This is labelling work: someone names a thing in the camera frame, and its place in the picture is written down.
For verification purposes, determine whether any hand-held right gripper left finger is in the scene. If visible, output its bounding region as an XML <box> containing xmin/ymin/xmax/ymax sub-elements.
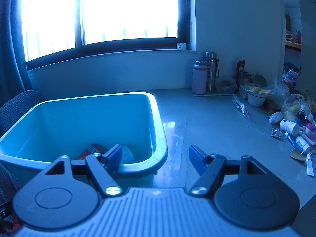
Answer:
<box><xmin>44</xmin><ymin>144</ymin><xmax>123</xmax><ymax>198</ymax></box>

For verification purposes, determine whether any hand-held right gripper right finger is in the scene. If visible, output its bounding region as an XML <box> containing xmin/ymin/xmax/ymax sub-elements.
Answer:
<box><xmin>189</xmin><ymin>144</ymin><xmax>267</xmax><ymax>198</ymax></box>

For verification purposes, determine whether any white bottle with blue label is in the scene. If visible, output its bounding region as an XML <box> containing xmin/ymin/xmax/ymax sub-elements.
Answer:
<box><xmin>120</xmin><ymin>145</ymin><xmax>135</xmax><ymax>165</ymax></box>

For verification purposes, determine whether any red canister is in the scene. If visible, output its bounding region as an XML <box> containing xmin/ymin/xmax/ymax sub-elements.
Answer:
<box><xmin>74</xmin><ymin>144</ymin><xmax>105</xmax><ymax>161</ymax></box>

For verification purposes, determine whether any teal plastic storage bin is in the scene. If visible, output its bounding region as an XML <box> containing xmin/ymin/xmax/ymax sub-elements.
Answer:
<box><xmin>0</xmin><ymin>92</ymin><xmax>169</xmax><ymax>188</ymax></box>

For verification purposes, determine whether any grey marble desktop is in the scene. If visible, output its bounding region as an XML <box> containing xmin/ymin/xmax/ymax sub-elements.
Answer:
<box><xmin>148</xmin><ymin>87</ymin><xmax>316</xmax><ymax>213</ymax></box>

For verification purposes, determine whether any clear wrapped packet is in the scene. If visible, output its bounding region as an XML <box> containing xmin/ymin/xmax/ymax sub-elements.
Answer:
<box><xmin>232</xmin><ymin>95</ymin><xmax>250</xmax><ymax>119</ymax></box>

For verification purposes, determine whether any bag of dried food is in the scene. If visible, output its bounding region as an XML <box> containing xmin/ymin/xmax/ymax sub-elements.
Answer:
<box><xmin>218</xmin><ymin>79</ymin><xmax>239</xmax><ymax>93</ymax></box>

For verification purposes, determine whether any pink water bottle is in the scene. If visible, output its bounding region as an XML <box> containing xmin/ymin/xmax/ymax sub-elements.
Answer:
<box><xmin>192</xmin><ymin>60</ymin><xmax>208</xmax><ymax>95</ymax></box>

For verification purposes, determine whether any white ribbed bowl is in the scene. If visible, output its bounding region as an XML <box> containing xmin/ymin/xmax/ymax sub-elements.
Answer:
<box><xmin>247</xmin><ymin>91</ymin><xmax>266</xmax><ymax>107</ymax></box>

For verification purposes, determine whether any shallow white dish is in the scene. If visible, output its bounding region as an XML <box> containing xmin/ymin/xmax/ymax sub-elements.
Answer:
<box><xmin>241</xmin><ymin>84</ymin><xmax>273</xmax><ymax>97</ymax></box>

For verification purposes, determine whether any steel thermos flask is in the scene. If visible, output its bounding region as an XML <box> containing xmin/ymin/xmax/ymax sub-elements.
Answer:
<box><xmin>204</xmin><ymin>52</ymin><xmax>220</xmax><ymax>92</ymax></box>

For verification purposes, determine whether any small white squeeze bottle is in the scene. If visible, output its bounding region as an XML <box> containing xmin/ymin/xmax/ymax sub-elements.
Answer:
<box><xmin>269</xmin><ymin>112</ymin><xmax>283</xmax><ymax>124</ymax></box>

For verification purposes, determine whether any blue tube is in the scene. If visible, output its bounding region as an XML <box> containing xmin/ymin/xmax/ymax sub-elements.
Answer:
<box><xmin>285</xmin><ymin>132</ymin><xmax>297</xmax><ymax>149</ymax></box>

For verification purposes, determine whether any white pill bottle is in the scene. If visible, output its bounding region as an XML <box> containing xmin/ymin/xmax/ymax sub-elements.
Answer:
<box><xmin>280</xmin><ymin>119</ymin><xmax>300</xmax><ymax>135</ymax></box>

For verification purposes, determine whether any brown paper piece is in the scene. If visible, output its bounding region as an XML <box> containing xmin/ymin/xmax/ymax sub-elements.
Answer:
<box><xmin>290</xmin><ymin>148</ymin><xmax>307</xmax><ymax>162</ymax></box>

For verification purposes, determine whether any green plate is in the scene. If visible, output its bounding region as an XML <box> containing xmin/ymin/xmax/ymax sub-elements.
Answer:
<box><xmin>253</xmin><ymin>73</ymin><xmax>268</xmax><ymax>87</ymax></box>

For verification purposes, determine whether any slim white medicine bottle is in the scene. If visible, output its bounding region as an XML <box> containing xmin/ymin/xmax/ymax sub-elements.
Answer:
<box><xmin>295</xmin><ymin>136</ymin><xmax>311</xmax><ymax>153</ymax></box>

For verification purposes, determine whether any clear plastic bag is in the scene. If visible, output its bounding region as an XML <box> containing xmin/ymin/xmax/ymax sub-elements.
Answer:
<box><xmin>268</xmin><ymin>75</ymin><xmax>290</xmax><ymax>104</ymax></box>

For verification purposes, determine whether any white ointment tube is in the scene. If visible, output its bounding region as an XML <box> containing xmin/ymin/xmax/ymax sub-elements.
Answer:
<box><xmin>306</xmin><ymin>153</ymin><xmax>315</xmax><ymax>176</ymax></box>

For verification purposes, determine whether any brown glass bottle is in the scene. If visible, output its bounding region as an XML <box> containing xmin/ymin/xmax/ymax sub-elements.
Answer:
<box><xmin>296</xmin><ymin>104</ymin><xmax>309</xmax><ymax>121</ymax></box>

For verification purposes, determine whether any wooden shelf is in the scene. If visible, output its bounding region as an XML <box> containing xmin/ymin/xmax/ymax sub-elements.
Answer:
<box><xmin>285</xmin><ymin>13</ymin><xmax>302</xmax><ymax>45</ymax></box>

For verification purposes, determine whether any dark teal curtain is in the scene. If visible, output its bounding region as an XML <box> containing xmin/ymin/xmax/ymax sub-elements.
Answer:
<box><xmin>0</xmin><ymin>0</ymin><xmax>32</xmax><ymax>94</ymax></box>

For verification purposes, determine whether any window with dark frame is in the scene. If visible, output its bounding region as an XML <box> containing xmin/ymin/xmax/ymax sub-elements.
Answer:
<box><xmin>18</xmin><ymin>0</ymin><xmax>196</xmax><ymax>66</ymax></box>

